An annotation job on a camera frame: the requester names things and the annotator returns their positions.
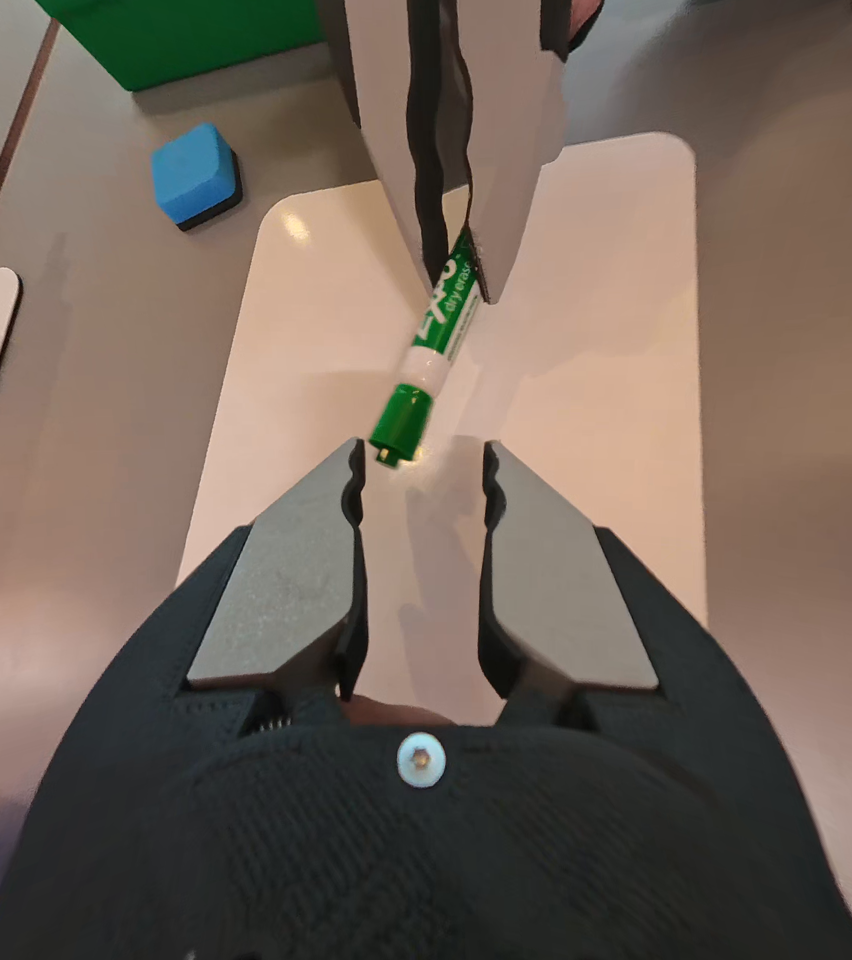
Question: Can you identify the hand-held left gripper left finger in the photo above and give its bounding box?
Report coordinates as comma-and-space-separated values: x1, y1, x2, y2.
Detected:
186, 437, 368, 702

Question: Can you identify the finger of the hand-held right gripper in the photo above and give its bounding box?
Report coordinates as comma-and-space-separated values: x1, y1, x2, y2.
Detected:
342, 0, 451, 299
454, 0, 569, 306

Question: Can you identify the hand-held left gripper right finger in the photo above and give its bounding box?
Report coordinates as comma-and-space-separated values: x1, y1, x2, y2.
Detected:
478, 441, 659, 699

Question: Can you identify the white whiteboard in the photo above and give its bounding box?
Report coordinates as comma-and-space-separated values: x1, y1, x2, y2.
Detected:
174, 131, 708, 725

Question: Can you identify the green plastic bin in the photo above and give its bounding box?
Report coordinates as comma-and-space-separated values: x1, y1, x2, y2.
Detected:
32, 0, 325, 93

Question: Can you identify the blue whiteboard eraser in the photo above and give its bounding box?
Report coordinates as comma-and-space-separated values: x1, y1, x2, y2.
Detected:
150, 122, 244, 232

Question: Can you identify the green marker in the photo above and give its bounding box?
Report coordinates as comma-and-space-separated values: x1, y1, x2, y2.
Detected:
368, 228, 488, 472

